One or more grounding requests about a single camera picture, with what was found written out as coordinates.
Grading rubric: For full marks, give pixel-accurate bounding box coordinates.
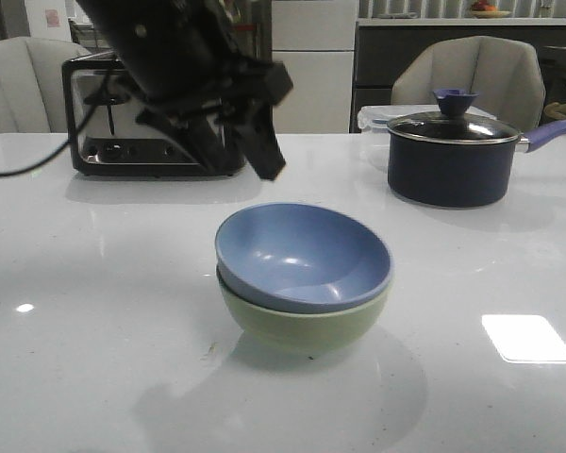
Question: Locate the glass pot lid blue knob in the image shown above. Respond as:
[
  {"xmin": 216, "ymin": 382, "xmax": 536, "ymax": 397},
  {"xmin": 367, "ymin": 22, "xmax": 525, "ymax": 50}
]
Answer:
[{"xmin": 387, "ymin": 89, "xmax": 521, "ymax": 144}]

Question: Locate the black silver toaster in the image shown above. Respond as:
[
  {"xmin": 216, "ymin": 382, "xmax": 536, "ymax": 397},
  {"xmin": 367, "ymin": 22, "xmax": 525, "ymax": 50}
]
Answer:
[{"xmin": 60, "ymin": 50, "xmax": 249, "ymax": 179}]

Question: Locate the white upholstered chair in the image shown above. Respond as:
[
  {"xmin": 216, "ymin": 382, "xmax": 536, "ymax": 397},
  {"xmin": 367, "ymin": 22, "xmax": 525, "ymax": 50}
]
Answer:
[{"xmin": 0, "ymin": 37, "xmax": 89, "ymax": 133}]

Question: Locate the beige upholstered chair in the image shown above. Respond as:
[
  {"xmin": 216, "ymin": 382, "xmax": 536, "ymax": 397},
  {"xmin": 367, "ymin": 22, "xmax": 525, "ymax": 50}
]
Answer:
[{"xmin": 391, "ymin": 36, "xmax": 545, "ymax": 131}]

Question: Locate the white refrigerator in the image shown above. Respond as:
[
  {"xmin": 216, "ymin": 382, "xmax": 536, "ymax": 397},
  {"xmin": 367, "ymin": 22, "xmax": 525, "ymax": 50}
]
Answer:
[{"xmin": 272, "ymin": 1, "xmax": 359, "ymax": 134}]

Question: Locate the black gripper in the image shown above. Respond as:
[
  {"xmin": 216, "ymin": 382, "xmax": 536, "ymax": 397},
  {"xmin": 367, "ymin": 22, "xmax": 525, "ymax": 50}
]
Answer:
[{"xmin": 135, "ymin": 46, "xmax": 293, "ymax": 181}]

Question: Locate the tan cushion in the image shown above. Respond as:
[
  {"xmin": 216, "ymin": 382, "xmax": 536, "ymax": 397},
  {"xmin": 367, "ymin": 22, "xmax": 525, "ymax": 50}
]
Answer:
[{"xmin": 543, "ymin": 102, "xmax": 566, "ymax": 121}]

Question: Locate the dark blue saucepan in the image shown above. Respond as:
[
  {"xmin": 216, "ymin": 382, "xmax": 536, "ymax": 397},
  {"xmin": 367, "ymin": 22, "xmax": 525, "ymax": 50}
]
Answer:
[{"xmin": 388, "ymin": 112, "xmax": 566, "ymax": 208}]

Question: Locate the green bowl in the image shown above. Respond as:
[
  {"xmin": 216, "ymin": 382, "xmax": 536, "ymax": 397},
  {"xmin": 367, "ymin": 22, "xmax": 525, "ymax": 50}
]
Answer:
[{"xmin": 218, "ymin": 277, "xmax": 392, "ymax": 356}]

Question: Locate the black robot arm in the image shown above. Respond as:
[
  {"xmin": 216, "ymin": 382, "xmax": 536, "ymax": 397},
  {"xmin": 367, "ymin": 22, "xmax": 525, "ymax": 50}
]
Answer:
[{"xmin": 79, "ymin": 1, "xmax": 292, "ymax": 180}]

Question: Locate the fruit plate on counter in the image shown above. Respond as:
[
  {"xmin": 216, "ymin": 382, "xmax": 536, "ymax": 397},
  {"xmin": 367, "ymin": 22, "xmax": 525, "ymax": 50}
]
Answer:
[{"xmin": 468, "ymin": 0, "xmax": 511, "ymax": 19}]

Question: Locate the clear plastic food container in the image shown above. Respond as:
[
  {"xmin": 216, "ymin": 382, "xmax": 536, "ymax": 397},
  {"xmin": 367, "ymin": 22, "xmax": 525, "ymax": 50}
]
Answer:
[{"xmin": 357, "ymin": 104, "xmax": 497, "ymax": 135}]

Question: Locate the dark kitchen counter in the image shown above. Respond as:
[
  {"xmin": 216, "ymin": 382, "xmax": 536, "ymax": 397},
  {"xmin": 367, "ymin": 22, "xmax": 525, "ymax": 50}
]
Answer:
[{"xmin": 352, "ymin": 19, "xmax": 566, "ymax": 130}]

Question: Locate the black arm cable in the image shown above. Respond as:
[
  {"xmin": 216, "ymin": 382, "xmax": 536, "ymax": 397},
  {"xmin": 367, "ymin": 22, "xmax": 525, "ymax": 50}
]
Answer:
[{"xmin": 0, "ymin": 70, "xmax": 124, "ymax": 178}]

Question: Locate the blue bowl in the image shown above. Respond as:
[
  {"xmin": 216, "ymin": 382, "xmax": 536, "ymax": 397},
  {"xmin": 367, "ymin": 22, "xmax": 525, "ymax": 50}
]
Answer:
[{"xmin": 215, "ymin": 203, "xmax": 393, "ymax": 314}]

